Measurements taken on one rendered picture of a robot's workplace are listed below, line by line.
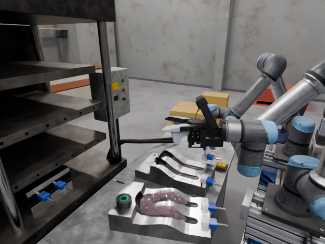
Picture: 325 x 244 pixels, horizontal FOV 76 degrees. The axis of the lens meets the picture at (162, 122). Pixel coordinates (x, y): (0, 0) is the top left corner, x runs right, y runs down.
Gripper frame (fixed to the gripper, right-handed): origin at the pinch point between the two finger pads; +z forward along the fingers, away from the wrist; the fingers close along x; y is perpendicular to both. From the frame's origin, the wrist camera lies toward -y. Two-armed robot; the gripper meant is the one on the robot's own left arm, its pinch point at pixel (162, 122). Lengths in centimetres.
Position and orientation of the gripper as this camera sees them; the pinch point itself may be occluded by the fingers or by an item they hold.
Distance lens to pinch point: 67.9
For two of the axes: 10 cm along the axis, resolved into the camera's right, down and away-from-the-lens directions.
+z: -9.9, -0.4, 0.9
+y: -0.1, 9.7, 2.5
